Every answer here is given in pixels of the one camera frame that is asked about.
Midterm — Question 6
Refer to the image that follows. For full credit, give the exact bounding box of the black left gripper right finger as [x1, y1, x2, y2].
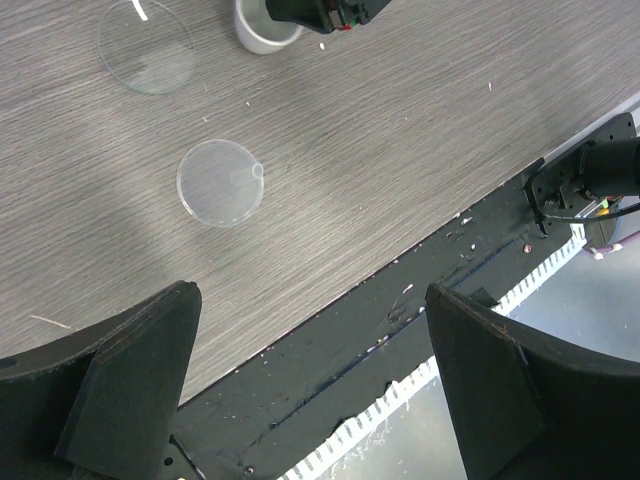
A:
[426, 284, 639, 479]

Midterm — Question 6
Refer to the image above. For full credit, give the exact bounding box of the small white ceramic bowl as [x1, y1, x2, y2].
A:
[233, 0, 303, 55]

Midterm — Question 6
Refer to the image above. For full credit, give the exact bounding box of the aluminium rail profile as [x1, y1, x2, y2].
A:
[539, 89, 640, 166]

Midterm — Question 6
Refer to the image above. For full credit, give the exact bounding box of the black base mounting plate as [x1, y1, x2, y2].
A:
[164, 112, 637, 480]

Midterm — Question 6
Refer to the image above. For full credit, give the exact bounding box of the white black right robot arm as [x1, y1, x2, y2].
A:
[266, 1, 639, 237]

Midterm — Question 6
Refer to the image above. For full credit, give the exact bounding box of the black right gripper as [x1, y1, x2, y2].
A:
[266, 0, 390, 34]

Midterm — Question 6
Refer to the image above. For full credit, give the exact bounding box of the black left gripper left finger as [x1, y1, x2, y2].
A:
[1, 281, 202, 479]

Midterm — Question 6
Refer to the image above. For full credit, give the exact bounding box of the clear glass watch dish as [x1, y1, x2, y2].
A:
[96, 1, 195, 95]

